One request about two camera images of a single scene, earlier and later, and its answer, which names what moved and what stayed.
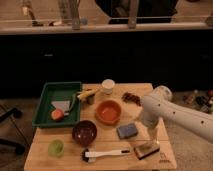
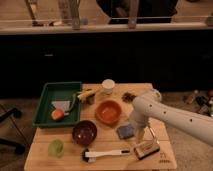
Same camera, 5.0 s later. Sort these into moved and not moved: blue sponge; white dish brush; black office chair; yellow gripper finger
Moved: yellow gripper finger
Not moved: white dish brush; blue sponge; black office chair
